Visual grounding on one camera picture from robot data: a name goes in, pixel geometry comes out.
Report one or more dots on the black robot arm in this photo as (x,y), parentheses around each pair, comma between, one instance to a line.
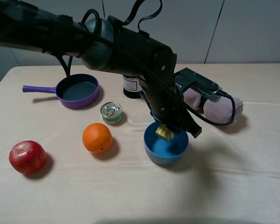
(102,45)

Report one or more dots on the purple frying pan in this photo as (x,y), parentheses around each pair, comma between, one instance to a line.
(74,92)

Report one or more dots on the red apple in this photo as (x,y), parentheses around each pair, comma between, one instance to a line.
(27,157)

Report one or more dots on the blue plastic bowl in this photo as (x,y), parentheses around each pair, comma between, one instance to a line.
(164,152)

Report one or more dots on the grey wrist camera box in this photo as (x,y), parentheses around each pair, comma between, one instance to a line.
(189,79)

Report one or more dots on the orange fruit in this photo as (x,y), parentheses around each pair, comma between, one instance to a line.
(97,138)

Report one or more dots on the small tin can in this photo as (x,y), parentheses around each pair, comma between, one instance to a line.
(111,113)

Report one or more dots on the black mesh pen holder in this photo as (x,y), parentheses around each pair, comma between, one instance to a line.
(131,87)

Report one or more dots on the rolled pink towel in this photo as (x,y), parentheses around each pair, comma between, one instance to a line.
(219,112)

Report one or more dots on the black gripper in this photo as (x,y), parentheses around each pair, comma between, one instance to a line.
(168,111)

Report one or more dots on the yellow toy cake slice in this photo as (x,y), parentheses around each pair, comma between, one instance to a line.
(164,133)

